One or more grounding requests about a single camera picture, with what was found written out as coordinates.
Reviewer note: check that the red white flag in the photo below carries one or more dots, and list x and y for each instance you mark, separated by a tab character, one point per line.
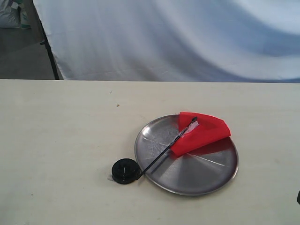
195	131

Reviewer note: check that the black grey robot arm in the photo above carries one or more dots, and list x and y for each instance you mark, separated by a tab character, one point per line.
298	198

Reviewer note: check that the round black flag base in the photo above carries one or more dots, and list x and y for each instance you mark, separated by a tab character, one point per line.
125	171

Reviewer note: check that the round steel plate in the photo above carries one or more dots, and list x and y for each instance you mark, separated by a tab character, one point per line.
199	172

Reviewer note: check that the white backdrop cloth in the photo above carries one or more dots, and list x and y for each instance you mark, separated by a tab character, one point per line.
174	40

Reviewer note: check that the black backdrop stand pole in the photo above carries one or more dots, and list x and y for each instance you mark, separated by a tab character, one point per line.
45	42

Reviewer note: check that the white sack in background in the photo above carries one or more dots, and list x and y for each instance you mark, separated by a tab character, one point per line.
13	15

